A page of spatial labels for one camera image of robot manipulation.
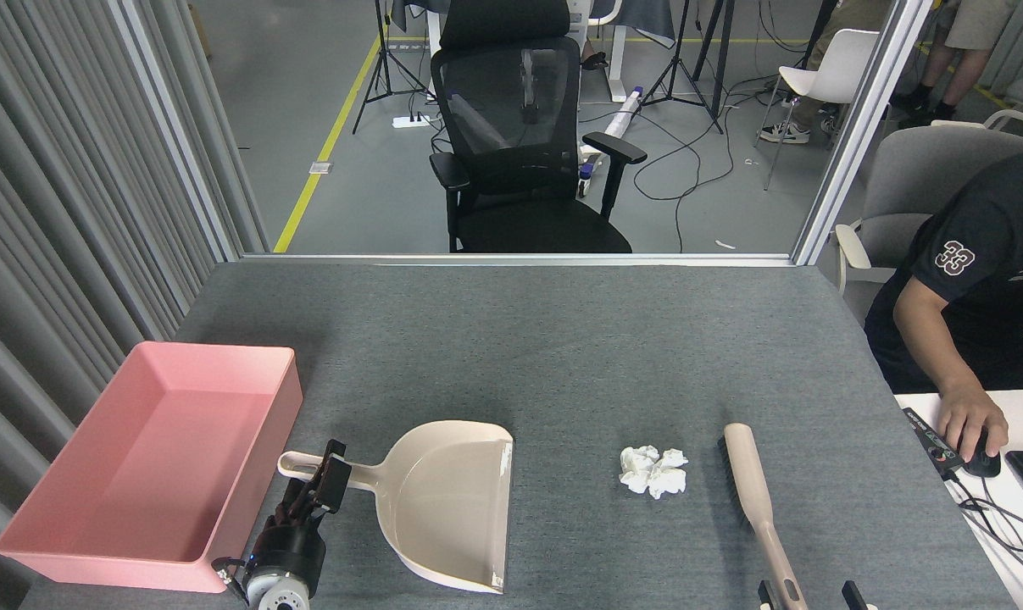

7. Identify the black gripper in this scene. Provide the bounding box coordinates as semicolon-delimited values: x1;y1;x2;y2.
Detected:
253;439;353;594

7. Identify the beige hand brush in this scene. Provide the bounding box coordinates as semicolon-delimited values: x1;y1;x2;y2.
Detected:
717;423;809;610

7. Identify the beige plastic dustpan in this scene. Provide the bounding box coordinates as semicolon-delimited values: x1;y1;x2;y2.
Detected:
276;420;514;595

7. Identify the black computer mouse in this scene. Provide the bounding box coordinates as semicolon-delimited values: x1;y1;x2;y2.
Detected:
960;428;1002;480

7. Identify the pink plastic bin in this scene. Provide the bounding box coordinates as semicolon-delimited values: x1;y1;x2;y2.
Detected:
0;341;304;594

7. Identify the person's right hand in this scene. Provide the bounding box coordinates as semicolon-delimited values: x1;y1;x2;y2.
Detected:
937;388;1009;467

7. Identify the black control box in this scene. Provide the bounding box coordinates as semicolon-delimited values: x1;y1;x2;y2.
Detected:
902;408;965;482

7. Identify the seated person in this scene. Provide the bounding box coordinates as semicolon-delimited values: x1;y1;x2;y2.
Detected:
864;148;1023;395

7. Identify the black mesh office chair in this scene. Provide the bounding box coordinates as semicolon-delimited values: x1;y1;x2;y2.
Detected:
429;0;648;253

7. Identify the grey upholstered armchair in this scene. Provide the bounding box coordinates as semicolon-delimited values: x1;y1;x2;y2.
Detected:
833;125;1023;296

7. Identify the black tripod stand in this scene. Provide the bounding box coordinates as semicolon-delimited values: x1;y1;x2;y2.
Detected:
352;0;433;135
642;0;737;135

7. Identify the white tube with blue ends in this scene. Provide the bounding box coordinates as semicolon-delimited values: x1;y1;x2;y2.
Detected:
579;85;645;197

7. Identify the white chair armrest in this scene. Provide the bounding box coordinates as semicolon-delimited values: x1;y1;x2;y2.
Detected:
931;108;1023;143

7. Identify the white plastic chair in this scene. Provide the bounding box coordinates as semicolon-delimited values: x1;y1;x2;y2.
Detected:
754;29;881;191

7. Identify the standing person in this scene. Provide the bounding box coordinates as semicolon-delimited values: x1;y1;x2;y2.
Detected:
891;0;1020;130

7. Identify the person on white chair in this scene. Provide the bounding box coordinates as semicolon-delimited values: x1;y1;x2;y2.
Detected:
759;0;895;145

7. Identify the black cable on desk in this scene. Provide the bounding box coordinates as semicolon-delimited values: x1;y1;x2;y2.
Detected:
943;473;1023;587

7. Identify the silver frame rail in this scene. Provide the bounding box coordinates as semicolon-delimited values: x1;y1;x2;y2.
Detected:
240;252;796;268

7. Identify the silver frame post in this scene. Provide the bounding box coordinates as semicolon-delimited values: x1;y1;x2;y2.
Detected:
792;0;936;266
108;0;245;262

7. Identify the black floor cable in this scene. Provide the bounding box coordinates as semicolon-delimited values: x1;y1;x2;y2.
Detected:
579;80;787;253

